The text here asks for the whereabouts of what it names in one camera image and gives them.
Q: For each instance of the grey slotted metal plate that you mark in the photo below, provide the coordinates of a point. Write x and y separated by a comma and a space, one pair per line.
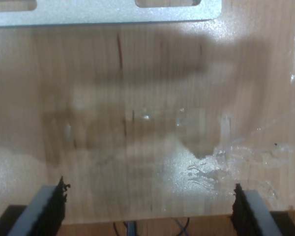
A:
100, 12

